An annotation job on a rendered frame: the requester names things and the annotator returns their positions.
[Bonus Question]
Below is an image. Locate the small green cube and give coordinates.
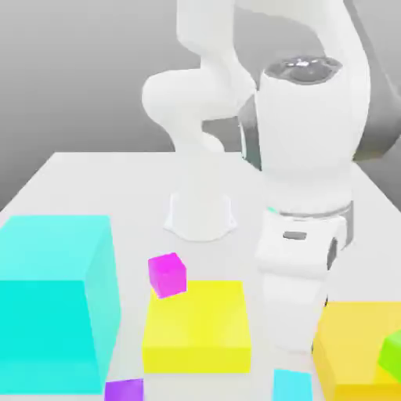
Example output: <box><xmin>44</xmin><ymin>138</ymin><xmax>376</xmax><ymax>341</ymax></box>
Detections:
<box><xmin>377</xmin><ymin>328</ymin><xmax>401</xmax><ymax>385</ymax></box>

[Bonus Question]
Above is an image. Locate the small cyan cube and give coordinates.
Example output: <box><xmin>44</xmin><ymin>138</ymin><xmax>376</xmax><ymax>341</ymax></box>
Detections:
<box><xmin>272</xmin><ymin>368</ymin><xmax>315</xmax><ymax>401</ymax></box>

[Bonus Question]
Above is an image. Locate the large yellow box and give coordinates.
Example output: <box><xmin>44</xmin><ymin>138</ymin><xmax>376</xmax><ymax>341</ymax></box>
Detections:
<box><xmin>142</xmin><ymin>280</ymin><xmax>252</xmax><ymax>374</ymax></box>

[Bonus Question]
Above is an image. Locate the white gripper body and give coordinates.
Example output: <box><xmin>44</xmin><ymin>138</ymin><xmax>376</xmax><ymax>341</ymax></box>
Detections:
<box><xmin>260</xmin><ymin>271</ymin><xmax>329</xmax><ymax>316</ymax></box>

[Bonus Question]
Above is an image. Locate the large orange box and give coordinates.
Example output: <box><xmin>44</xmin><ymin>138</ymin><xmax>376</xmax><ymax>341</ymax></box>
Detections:
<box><xmin>312</xmin><ymin>301</ymin><xmax>401</xmax><ymax>401</ymax></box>

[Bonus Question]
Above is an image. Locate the large cyan box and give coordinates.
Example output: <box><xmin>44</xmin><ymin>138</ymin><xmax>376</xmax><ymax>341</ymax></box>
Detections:
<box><xmin>0</xmin><ymin>214</ymin><xmax>122</xmax><ymax>396</ymax></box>

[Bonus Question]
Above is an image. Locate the small magenta cube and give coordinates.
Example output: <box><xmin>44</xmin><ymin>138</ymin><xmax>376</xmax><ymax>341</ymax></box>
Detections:
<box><xmin>147</xmin><ymin>251</ymin><xmax>188</xmax><ymax>300</ymax></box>

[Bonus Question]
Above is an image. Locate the small purple cube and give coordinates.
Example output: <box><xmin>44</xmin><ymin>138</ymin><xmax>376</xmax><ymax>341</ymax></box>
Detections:
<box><xmin>103</xmin><ymin>378</ymin><xmax>145</xmax><ymax>401</ymax></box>

